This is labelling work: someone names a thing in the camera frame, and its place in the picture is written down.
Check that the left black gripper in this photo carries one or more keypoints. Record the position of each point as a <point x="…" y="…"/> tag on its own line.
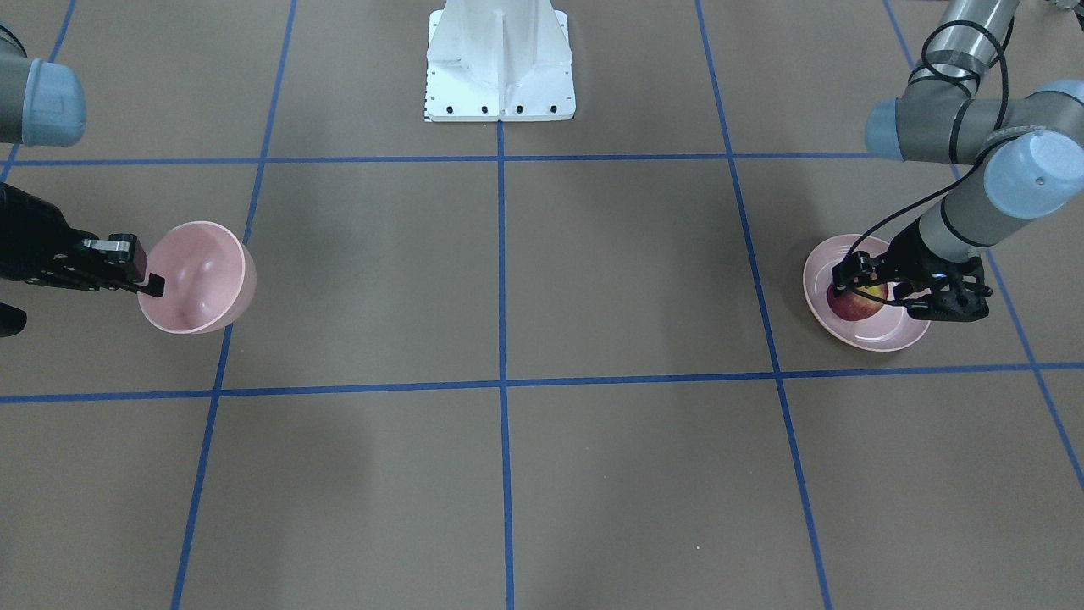
<point x="907" y="251"/>

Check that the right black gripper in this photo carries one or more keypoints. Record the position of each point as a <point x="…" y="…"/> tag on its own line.
<point x="32" y="240"/>

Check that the pink bowl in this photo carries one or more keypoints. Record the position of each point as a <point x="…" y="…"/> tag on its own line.
<point x="210" y="279"/>

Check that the red apple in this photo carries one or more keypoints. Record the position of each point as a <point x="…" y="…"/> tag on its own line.
<point x="858" y="304"/>

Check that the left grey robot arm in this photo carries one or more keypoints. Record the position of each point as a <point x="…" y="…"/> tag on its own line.
<point x="1023" y="158"/>

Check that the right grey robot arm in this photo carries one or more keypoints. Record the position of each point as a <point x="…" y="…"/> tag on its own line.
<point x="44" y="106"/>

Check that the pink plate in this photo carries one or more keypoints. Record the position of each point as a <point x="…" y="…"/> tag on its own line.
<point x="888" y="329"/>

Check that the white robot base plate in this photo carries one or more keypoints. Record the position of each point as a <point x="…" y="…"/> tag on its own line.
<point x="499" y="61"/>

